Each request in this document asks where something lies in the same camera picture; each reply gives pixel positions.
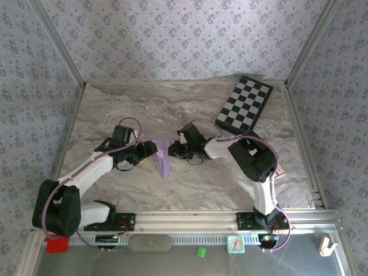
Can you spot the purple square paper sheet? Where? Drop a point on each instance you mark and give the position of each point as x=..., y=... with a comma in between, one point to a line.
x=162, y=161

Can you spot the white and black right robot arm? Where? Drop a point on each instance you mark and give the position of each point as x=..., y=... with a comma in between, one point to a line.
x=253, y=158

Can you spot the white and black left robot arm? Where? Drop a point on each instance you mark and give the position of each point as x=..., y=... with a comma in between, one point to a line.
x=57, y=210

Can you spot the teal square clock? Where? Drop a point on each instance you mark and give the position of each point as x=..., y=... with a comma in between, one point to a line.
x=235, y=244

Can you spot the black and grey chessboard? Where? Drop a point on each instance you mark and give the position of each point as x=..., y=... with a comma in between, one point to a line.
x=247, y=100

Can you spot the grey oval pad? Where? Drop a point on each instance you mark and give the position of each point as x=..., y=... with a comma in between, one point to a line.
x=150, y=243

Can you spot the small wooden board piece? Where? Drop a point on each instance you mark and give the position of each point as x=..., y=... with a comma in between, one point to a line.
x=281, y=172

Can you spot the small green block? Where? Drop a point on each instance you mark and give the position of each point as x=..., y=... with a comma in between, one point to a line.
x=201, y=252

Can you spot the red toy block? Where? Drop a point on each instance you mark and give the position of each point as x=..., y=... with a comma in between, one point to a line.
x=57, y=245

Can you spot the wooden hook piece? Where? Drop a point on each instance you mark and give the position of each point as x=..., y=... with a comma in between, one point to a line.
x=326, y=247

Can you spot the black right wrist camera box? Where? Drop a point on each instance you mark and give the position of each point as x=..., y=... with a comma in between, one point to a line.
x=190, y=132

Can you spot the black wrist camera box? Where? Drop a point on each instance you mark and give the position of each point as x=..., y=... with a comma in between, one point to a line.
x=190, y=132
x=122, y=135

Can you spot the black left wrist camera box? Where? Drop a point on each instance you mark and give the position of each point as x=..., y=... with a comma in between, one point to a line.
x=122, y=135

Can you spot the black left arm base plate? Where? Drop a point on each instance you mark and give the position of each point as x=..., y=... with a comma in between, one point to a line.
x=129, y=221

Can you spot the aluminium mounting rail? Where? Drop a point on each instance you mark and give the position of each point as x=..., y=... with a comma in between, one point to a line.
x=184, y=220

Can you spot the aluminium side rail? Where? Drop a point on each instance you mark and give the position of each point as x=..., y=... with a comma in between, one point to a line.
x=299, y=129
x=75, y=115

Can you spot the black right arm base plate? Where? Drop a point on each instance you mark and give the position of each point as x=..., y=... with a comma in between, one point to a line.
x=241, y=221

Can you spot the aluminium frame post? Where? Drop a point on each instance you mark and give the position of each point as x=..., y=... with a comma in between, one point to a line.
x=60, y=43
x=310, y=43

